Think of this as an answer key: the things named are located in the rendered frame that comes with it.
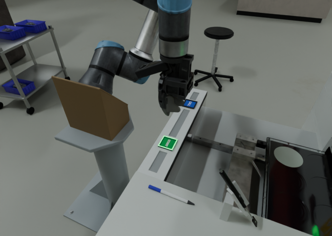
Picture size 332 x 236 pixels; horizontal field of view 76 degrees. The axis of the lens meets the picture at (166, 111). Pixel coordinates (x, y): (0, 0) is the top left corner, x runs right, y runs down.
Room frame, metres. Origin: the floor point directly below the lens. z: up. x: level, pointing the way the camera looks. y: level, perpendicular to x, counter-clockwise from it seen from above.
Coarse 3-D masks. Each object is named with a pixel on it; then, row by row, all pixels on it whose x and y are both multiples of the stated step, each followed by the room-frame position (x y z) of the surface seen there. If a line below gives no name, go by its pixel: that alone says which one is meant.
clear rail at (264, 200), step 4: (268, 140) 0.61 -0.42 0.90; (268, 144) 0.58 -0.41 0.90; (268, 148) 0.56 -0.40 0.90; (268, 152) 0.54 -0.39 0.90; (268, 156) 0.52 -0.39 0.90; (268, 160) 0.50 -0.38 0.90; (268, 164) 0.49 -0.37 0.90; (264, 168) 0.47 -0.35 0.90; (268, 168) 0.47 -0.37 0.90; (264, 172) 0.45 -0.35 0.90; (264, 176) 0.44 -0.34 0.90; (264, 180) 0.42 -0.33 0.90; (264, 184) 0.41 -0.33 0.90; (264, 188) 0.39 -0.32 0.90; (264, 192) 0.38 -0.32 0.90; (264, 196) 0.36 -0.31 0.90; (264, 200) 0.35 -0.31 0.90; (264, 204) 0.33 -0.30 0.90; (264, 208) 0.32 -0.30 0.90; (264, 212) 0.31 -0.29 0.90; (264, 216) 0.30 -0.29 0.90
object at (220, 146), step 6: (198, 138) 0.67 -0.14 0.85; (204, 138) 0.67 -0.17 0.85; (198, 144) 0.66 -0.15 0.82; (204, 144) 0.65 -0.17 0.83; (210, 144) 0.64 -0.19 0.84; (216, 144) 0.63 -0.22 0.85; (222, 144) 0.63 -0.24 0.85; (222, 150) 0.62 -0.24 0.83; (228, 150) 0.61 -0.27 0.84; (258, 156) 0.57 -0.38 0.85; (264, 156) 0.57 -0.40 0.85; (264, 162) 0.55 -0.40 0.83
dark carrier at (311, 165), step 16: (272, 144) 0.59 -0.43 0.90; (272, 160) 0.51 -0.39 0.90; (304, 160) 0.51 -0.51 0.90; (320, 160) 0.51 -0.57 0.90; (272, 176) 0.44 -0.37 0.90; (288, 176) 0.44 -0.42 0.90; (304, 176) 0.44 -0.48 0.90; (320, 176) 0.44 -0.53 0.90; (272, 192) 0.38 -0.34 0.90; (288, 192) 0.38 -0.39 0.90; (304, 192) 0.38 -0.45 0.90; (320, 192) 0.38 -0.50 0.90; (272, 208) 0.32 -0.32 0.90; (288, 208) 0.32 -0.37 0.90; (304, 208) 0.32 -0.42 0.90; (320, 208) 0.32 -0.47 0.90; (288, 224) 0.28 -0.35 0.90; (304, 224) 0.28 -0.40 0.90; (320, 224) 0.28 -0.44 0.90
